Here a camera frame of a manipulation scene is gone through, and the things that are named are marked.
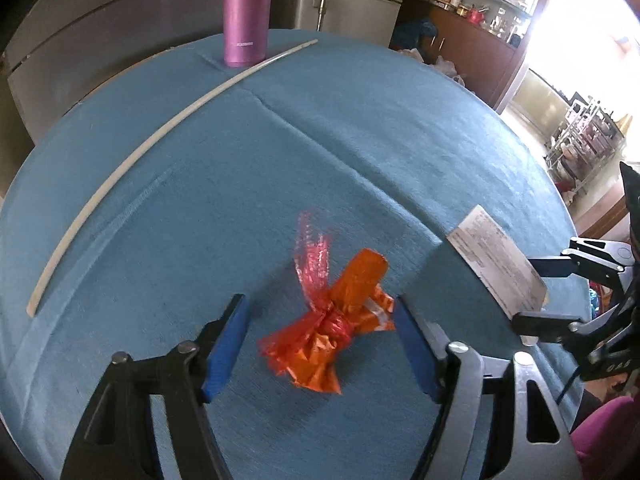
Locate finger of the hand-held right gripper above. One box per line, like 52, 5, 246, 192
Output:
511, 300, 634, 349
527, 237, 636, 291

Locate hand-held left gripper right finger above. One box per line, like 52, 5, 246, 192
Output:
394, 296, 583, 480

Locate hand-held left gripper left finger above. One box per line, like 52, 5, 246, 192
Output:
60, 294, 251, 480

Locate white printed paper slip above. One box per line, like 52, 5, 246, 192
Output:
446, 205, 547, 321

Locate orange-red plastic bag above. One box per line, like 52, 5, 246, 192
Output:
257, 210, 398, 395

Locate person's right forearm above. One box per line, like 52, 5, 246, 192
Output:
570, 395, 640, 480

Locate blue tablecloth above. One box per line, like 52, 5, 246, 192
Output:
0, 27, 591, 480

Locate white plastic bags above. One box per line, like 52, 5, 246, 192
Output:
397, 47, 466, 88

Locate wooden cabinet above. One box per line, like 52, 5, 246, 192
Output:
390, 0, 551, 106

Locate blue cloth bundle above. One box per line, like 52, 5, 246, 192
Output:
390, 17, 438, 51

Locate long white plastic strip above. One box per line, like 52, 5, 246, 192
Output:
26, 39, 319, 317

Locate purple metal bottle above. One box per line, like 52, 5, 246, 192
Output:
222, 0, 276, 68

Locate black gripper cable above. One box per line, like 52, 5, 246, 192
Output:
554, 366, 587, 406

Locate metal wire rack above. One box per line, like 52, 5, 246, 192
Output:
545, 97, 628, 196

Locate wooden door frame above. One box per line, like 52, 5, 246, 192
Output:
492, 0, 571, 113

